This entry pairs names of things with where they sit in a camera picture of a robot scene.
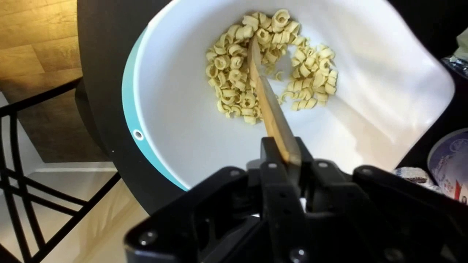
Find beige cereal rings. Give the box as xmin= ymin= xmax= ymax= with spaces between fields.
xmin=203 ymin=8 xmax=339 ymax=126

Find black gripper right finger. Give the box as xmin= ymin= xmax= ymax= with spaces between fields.
xmin=294 ymin=138 xmax=325 ymax=217

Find black metal chair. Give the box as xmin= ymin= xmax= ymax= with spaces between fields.
xmin=0 ymin=78 xmax=124 ymax=263

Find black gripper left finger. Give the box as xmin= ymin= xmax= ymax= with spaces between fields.
xmin=246 ymin=137 xmax=314 ymax=263

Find wooden spoon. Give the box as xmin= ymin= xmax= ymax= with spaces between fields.
xmin=247 ymin=39 xmax=304 ymax=169

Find white bowl with teal rim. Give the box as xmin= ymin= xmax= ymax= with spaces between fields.
xmin=120 ymin=0 xmax=458 ymax=194

